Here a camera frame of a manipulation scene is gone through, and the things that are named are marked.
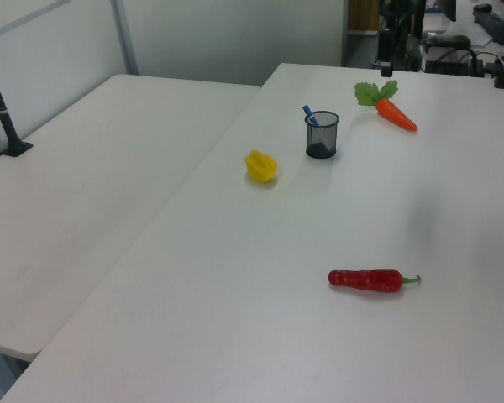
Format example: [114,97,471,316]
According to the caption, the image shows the grey partition frame post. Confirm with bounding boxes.
[110,0,139,76]

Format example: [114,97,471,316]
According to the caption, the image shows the black desk device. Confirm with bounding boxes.
[422,35,471,54]

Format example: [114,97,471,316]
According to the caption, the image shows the black computer keyboard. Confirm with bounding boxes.
[472,10,504,43]

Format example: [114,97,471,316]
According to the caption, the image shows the black mesh pen cup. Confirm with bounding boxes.
[305,110,340,160]

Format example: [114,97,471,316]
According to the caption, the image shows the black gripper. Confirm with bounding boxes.
[377,0,426,79]

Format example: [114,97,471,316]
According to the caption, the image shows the black camera stand pole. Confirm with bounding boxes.
[0,41,34,158]

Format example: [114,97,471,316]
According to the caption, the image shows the red toy chili pepper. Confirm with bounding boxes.
[328,268,422,294]

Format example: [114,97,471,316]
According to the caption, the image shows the orange toy carrot green leaves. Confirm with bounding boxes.
[354,79,418,133]

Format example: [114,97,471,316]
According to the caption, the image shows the yellow toy starfruit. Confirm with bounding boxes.
[244,149,277,184]

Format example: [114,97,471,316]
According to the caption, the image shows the blue white marker pen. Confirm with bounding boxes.
[302,104,335,152]

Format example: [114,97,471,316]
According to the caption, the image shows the wooden cabinet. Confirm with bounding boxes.
[347,0,381,33]

